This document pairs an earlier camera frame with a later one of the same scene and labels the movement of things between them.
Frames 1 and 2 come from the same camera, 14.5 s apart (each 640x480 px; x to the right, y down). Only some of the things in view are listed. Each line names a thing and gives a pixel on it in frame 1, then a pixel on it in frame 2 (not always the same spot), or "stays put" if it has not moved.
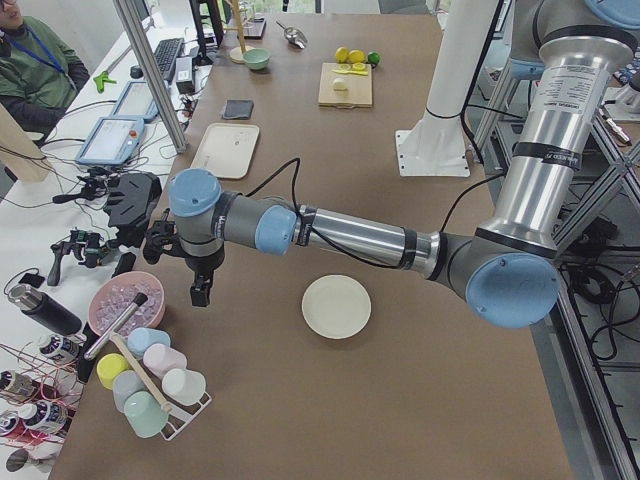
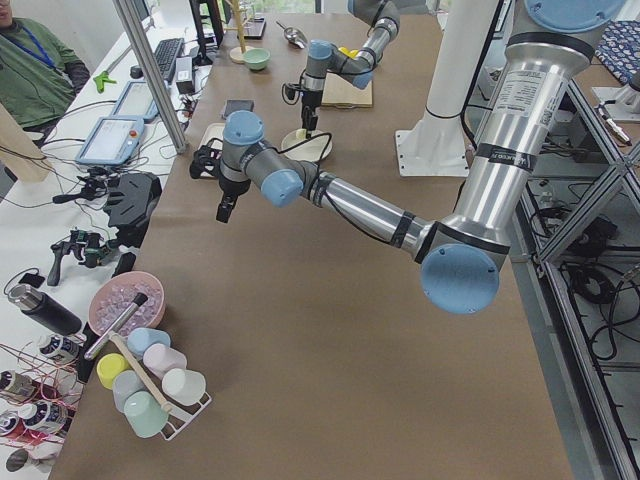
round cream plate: [336, 306] → [313, 148]
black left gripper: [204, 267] → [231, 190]
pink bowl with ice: [114, 294] stays put
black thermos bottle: [46, 309] stays put
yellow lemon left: [342, 54] stays put
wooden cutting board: [360, 90] stays put
